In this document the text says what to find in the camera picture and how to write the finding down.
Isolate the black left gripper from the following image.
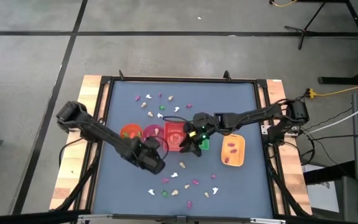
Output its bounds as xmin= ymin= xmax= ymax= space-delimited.
xmin=130 ymin=144 xmax=167 ymax=175

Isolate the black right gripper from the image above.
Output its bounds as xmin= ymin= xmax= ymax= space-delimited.
xmin=178 ymin=113 xmax=216 ymax=158

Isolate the green plastic basket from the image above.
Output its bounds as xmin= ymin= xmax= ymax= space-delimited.
xmin=197 ymin=138 xmax=210 ymax=151

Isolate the red plastic basket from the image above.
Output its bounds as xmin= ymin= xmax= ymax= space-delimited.
xmin=163 ymin=121 xmax=188 ymax=152

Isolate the pink round bowl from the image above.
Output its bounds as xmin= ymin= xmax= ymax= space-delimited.
xmin=142 ymin=124 xmax=165 ymax=147

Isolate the orange round bowl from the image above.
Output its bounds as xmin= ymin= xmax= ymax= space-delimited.
xmin=119 ymin=123 xmax=144 ymax=141

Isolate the yellow plastic bin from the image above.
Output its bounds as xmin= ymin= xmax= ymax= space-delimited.
xmin=221 ymin=133 xmax=246 ymax=167

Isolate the black table leg strut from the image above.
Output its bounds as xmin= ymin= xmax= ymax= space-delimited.
xmin=50 ymin=146 xmax=104 ymax=214
xmin=265 ymin=155 xmax=312 ymax=217

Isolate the wooden side board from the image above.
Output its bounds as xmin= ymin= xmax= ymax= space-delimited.
xmin=264 ymin=79 xmax=313 ymax=215
xmin=48 ymin=74 xmax=111 ymax=211

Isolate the black floor bar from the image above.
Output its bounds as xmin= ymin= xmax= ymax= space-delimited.
xmin=0 ymin=210 xmax=91 ymax=224

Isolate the white box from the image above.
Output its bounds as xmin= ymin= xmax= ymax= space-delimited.
xmin=301 ymin=164 xmax=338 ymax=215

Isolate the black tripod stand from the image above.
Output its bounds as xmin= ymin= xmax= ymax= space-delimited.
xmin=283 ymin=2 xmax=326 ymax=50

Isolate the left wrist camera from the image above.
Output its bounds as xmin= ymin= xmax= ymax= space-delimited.
xmin=144 ymin=136 xmax=162 ymax=151

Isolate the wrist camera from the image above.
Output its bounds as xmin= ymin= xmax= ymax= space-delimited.
xmin=213 ymin=112 xmax=229 ymax=129
xmin=144 ymin=136 xmax=162 ymax=151

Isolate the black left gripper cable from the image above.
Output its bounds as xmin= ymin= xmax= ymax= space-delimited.
xmin=155 ymin=135 xmax=171 ymax=161

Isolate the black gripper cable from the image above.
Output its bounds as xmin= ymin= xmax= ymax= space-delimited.
xmin=162 ymin=115 xmax=188 ymax=124
xmin=155 ymin=135 xmax=171 ymax=161

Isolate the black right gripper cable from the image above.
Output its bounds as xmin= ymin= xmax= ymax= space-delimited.
xmin=162 ymin=115 xmax=188 ymax=124

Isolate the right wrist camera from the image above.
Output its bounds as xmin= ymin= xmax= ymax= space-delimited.
xmin=213 ymin=112 xmax=229 ymax=129

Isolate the silver aluminium rail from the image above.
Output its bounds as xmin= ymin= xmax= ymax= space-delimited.
xmin=76 ymin=213 xmax=287 ymax=224

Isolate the yellow extension cord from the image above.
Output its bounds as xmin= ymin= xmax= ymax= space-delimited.
xmin=305 ymin=79 xmax=358 ymax=99

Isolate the white cable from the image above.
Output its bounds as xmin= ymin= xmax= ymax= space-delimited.
xmin=305 ymin=98 xmax=358 ymax=135

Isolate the black desk leg frame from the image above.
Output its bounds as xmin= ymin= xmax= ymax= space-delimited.
xmin=318 ymin=0 xmax=358 ymax=85

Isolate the yellow floor cable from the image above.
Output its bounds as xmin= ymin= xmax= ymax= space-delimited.
xmin=268 ymin=0 xmax=298 ymax=7

